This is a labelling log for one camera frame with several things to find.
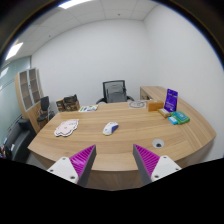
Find black sofa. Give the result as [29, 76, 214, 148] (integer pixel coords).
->
[4, 119, 36, 163]

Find wooden side cabinet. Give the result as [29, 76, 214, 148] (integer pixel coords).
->
[140, 86, 167, 101]

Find tan wooden box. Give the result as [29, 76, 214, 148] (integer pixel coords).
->
[147, 101, 164, 111]

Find small blue box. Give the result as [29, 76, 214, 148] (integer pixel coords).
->
[168, 117, 178, 125]

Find brown cardboard boxes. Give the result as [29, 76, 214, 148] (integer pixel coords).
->
[56, 95, 80, 112]

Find small beige box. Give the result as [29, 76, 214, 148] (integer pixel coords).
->
[157, 108, 171, 118]

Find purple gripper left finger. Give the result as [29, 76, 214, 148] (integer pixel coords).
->
[48, 145, 96, 187]

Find wooden bookshelf cabinet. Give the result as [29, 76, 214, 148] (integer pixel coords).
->
[15, 68, 43, 133]

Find black side chair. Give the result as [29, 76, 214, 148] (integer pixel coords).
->
[37, 96, 54, 124]

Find white and blue computer mouse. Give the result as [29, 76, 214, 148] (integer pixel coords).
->
[103, 122, 118, 136]

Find green box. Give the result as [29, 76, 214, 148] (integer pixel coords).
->
[171, 111, 190, 124]

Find purple acrylic sign stand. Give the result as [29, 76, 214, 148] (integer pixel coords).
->
[164, 89, 178, 112]

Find grey mesh office chair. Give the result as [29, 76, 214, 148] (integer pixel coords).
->
[97, 80, 133, 104]

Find pink white cartoon mouse pad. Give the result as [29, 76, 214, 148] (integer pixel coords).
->
[54, 119, 79, 137]

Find green white leaflet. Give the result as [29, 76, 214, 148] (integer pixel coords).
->
[78, 105, 98, 112]

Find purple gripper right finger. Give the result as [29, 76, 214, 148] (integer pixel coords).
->
[133, 144, 181, 185]

